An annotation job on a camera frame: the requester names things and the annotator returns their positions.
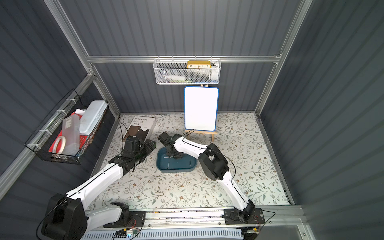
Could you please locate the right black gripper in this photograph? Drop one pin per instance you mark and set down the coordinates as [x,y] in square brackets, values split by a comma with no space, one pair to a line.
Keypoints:
[173,150]

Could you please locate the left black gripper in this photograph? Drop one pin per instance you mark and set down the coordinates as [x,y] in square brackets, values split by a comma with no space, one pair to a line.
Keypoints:
[147,147]

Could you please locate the teal plastic storage tray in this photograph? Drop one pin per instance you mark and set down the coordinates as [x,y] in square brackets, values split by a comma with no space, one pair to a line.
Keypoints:
[167,164]

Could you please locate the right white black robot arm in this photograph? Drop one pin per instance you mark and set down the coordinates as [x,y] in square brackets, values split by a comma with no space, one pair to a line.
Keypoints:
[216,167]

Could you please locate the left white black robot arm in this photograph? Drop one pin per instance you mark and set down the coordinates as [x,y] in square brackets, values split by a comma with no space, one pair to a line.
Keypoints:
[67,215]

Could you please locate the red box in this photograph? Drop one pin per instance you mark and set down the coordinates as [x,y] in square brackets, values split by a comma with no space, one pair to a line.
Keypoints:
[83,139]

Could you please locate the interior design trends book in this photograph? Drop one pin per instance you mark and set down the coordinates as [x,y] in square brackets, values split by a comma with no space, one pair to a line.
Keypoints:
[141,127]

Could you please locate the wooden easel stand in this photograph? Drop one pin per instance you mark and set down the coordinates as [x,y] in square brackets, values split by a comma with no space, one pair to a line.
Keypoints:
[211,133]

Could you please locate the floral patterned table mat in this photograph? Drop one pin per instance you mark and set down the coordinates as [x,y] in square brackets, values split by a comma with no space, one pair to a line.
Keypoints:
[239,137]

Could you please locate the white marker pen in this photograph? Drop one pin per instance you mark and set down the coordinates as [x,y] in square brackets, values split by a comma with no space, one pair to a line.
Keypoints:
[177,79]

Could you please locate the white plastic case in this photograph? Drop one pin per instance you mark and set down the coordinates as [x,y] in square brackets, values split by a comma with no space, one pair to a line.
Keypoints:
[92,116]

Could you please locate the yellow clock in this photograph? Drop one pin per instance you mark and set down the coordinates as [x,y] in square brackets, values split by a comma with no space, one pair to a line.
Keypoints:
[199,64]

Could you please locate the translucent plastic container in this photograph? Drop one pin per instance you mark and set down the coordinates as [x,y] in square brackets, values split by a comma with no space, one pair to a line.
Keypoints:
[70,131]

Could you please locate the white tape roll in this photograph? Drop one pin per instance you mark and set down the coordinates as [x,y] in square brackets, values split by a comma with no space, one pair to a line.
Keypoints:
[59,145]

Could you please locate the white board with blue frame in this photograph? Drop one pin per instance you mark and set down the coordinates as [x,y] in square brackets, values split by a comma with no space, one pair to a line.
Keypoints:
[201,108]

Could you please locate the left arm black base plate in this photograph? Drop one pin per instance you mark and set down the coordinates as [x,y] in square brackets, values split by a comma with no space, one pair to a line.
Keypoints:
[133,219]

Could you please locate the white wire mesh basket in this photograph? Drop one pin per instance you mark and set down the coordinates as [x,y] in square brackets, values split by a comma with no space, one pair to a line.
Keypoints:
[197,76]

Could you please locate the black wire wall basket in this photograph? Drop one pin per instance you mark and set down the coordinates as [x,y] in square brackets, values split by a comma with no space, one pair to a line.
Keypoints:
[41,140]

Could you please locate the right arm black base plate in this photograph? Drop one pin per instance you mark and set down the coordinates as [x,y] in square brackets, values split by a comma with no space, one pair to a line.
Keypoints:
[234,216]

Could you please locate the aluminium front rail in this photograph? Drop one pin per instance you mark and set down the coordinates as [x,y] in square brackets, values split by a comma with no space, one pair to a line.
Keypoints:
[198,218]

